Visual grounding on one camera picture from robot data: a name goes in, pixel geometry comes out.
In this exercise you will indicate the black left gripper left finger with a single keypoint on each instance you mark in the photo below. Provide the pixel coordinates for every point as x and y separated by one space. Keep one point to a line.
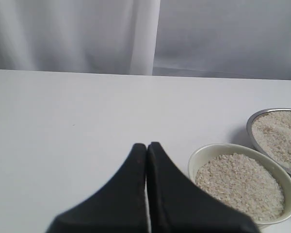
117 207

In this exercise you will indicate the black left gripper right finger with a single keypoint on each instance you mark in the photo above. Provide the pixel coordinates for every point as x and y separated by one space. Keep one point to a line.
177 205

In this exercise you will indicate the white ceramic bowl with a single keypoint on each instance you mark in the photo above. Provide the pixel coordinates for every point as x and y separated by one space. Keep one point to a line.
243 179

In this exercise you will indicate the steel bowl of rice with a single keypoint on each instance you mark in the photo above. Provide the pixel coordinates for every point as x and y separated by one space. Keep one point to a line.
270 133

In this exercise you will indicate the white backdrop curtain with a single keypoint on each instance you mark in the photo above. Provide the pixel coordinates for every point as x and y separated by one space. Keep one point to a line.
195 38

